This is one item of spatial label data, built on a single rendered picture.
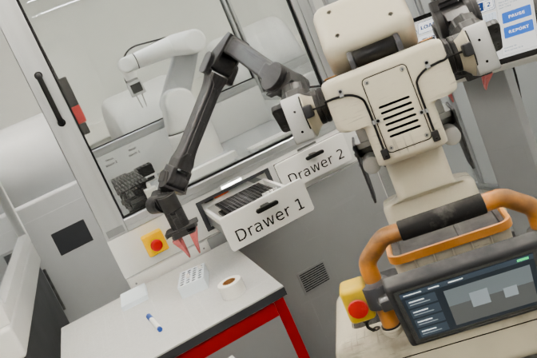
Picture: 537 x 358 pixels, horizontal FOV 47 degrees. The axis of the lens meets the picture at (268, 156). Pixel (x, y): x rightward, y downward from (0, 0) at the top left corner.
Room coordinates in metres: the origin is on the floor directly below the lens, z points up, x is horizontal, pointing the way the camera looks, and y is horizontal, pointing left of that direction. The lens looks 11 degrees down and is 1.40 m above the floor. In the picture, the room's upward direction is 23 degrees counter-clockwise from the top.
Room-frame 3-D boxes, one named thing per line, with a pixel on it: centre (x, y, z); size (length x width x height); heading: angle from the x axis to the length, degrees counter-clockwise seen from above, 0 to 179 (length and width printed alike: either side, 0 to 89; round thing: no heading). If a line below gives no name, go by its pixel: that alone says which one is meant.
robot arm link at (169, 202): (1.81, 0.33, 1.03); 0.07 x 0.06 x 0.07; 39
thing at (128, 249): (2.60, 0.25, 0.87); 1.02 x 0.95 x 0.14; 105
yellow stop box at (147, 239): (2.02, 0.47, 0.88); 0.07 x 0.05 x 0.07; 105
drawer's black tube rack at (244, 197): (2.01, 0.13, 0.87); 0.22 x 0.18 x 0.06; 15
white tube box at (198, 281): (1.79, 0.36, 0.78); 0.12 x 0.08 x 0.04; 0
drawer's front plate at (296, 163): (2.21, -0.15, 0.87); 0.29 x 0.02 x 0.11; 105
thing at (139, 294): (1.90, 0.58, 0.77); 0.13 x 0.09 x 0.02; 12
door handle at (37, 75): (1.99, 0.57, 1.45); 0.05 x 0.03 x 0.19; 15
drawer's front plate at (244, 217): (1.81, 0.07, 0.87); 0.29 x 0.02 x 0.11; 105
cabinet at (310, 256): (2.60, 0.24, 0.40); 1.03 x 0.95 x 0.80; 105
